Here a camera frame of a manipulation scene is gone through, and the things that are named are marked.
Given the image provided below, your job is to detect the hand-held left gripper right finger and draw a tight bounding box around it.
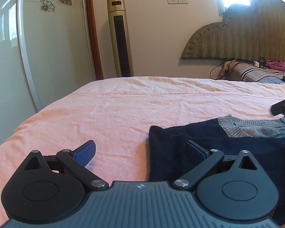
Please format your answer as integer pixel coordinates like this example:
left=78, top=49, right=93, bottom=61
left=173, top=140, right=258, bottom=192

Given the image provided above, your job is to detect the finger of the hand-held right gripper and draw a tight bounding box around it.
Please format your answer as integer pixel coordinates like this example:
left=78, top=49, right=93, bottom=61
left=271, top=91, right=285, bottom=116

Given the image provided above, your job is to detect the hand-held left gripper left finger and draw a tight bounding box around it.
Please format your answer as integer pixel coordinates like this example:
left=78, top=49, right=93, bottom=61
left=24, top=140, right=109, bottom=190

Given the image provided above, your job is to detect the navy and grey knit sweater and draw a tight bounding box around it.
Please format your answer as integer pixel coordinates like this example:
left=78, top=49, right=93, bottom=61
left=148, top=114, right=285, bottom=226

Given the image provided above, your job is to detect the magenta cloth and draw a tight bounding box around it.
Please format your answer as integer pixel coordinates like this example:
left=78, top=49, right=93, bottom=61
left=265, top=59, right=285, bottom=73

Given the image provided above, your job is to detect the striped grey pillow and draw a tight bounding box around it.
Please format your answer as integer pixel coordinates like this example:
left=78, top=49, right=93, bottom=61
left=220, top=60, right=285, bottom=85

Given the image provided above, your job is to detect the pink bed sheet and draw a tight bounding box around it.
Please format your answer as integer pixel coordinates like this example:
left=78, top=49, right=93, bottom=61
left=0, top=76, right=285, bottom=228

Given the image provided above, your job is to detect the olive padded headboard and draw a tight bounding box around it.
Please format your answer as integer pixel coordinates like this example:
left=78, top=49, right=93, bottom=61
left=180, top=0, right=285, bottom=63

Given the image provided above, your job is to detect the flower print wardrobe door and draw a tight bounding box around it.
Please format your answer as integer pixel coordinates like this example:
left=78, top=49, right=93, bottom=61
left=0, top=0, right=97, bottom=152

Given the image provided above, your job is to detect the gold tower air conditioner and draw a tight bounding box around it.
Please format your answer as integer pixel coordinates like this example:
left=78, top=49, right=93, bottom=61
left=106, top=0, right=135, bottom=78

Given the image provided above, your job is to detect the black cable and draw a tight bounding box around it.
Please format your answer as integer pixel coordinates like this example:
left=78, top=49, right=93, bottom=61
left=210, top=58, right=254, bottom=80

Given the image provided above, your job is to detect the brown wooden door frame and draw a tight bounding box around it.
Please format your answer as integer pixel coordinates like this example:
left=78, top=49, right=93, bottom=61
left=84, top=0, right=104, bottom=81

